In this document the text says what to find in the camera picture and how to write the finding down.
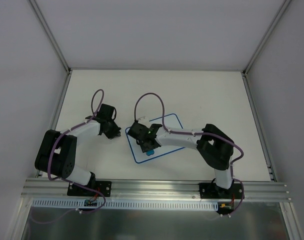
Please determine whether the blue foam whiteboard eraser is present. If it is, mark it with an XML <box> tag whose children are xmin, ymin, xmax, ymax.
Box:
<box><xmin>146</xmin><ymin>150</ymin><xmax>155</xmax><ymax>156</ymax></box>

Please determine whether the blue-framed small whiteboard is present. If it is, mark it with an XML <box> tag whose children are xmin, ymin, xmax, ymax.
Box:
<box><xmin>125</xmin><ymin>113</ymin><xmax>184</xmax><ymax>164</ymax></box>

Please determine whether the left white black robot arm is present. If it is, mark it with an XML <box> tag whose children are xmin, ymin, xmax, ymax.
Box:
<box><xmin>34</xmin><ymin>103</ymin><xmax>121</xmax><ymax>197</ymax></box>

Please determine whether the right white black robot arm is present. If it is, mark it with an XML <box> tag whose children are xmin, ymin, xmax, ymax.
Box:
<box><xmin>127</xmin><ymin>120</ymin><xmax>235</xmax><ymax>199</ymax></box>

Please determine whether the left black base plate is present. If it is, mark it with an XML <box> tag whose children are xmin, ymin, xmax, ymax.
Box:
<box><xmin>67</xmin><ymin>180</ymin><xmax>112</xmax><ymax>197</ymax></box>

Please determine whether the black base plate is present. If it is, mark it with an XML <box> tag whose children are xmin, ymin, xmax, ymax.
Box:
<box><xmin>198</xmin><ymin>182</ymin><xmax>244</xmax><ymax>200</ymax></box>
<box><xmin>67</xmin><ymin>180</ymin><xmax>112</xmax><ymax>197</ymax></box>

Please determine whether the white slotted cable duct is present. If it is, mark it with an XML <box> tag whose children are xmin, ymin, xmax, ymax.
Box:
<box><xmin>31</xmin><ymin>198</ymin><xmax>219</xmax><ymax>212</ymax></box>

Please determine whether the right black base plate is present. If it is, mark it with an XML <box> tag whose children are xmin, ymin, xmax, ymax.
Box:
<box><xmin>198</xmin><ymin>182</ymin><xmax>244</xmax><ymax>200</ymax></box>

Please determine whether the aluminium extrusion rail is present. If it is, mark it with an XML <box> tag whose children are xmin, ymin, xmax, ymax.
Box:
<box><xmin>20</xmin><ymin>177</ymin><xmax>293</xmax><ymax>203</ymax></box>

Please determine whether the left aluminium frame post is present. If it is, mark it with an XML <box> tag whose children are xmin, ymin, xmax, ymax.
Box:
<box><xmin>27</xmin><ymin>0</ymin><xmax>71</xmax><ymax>75</ymax></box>

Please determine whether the aluminium frame post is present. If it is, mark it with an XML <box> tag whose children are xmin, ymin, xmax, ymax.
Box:
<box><xmin>27</xmin><ymin>0</ymin><xmax>71</xmax><ymax>75</ymax></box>
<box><xmin>241</xmin><ymin>0</ymin><xmax>293</xmax><ymax>76</ymax></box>

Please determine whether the right aluminium frame post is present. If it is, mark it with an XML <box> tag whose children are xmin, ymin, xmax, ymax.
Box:
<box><xmin>241</xmin><ymin>0</ymin><xmax>293</xmax><ymax>76</ymax></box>

